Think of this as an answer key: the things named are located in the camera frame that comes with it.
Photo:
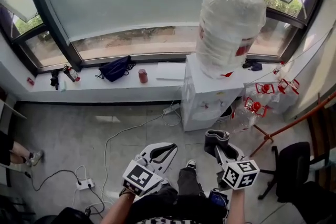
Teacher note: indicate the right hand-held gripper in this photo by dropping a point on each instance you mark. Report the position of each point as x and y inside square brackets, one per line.
[240, 174]

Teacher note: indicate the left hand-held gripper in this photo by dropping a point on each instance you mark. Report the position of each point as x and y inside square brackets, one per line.
[141, 178]

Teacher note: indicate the grey cloth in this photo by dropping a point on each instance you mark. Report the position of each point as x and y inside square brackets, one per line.
[212, 139]

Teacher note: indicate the white water dispenser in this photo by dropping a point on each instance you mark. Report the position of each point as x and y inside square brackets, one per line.
[202, 91]

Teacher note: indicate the person's right forearm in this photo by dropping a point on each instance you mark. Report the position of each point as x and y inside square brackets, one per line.
[236, 207]

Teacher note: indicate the person's left forearm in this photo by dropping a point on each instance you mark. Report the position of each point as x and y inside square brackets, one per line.
[118, 209]

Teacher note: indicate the plastic-wrapped clear water jug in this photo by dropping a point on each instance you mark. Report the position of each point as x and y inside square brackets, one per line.
[231, 23]

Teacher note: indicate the person's black white shoe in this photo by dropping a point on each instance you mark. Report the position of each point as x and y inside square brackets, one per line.
[191, 164]
[165, 182]

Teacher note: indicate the black bin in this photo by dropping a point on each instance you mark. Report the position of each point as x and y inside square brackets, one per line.
[226, 114]

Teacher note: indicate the person's black trousers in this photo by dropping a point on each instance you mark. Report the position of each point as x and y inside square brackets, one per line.
[183, 191]

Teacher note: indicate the white power strip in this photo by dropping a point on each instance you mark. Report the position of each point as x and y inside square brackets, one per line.
[171, 109]
[84, 184]

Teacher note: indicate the black office chair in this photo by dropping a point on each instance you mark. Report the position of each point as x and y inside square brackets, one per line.
[294, 165]
[65, 216]

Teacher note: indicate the person's black shirt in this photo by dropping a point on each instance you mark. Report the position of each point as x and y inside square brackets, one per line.
[170, 220]

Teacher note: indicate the red-brown coat rack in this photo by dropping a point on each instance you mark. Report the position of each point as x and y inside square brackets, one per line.
[296, 123]

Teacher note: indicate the red cup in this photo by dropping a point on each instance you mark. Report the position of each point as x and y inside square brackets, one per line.
[143, 76]

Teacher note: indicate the white paper sheet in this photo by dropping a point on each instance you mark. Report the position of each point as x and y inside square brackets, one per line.
[170, 71]

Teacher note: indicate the dark crumpled cloth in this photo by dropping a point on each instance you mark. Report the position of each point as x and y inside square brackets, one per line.
[253, 65]

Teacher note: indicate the small black gadget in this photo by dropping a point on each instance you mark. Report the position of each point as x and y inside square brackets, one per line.
[54, 80]

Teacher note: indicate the small red box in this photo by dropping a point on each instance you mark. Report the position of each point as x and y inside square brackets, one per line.
[31, 81]

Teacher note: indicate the black-framed frosted window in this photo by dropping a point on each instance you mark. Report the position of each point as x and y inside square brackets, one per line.
[131, 2]

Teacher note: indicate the grey desk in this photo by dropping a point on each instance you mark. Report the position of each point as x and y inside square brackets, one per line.
[10, 107]

